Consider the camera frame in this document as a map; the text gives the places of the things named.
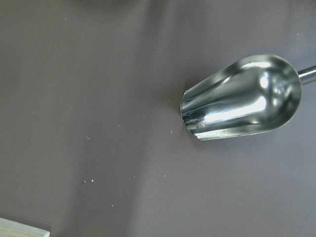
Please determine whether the bamboo cutting board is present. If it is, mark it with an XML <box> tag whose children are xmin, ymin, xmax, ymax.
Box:
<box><xmin>0</xmin><ymin>218</ymin><xmax>50</xmax><ymax>237</ymax></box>

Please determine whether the steel scoop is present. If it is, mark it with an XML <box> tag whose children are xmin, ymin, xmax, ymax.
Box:
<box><xmin>180</xmin><ymin>54</ymin><xmax>316</xmax><ymax>141</ymax></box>

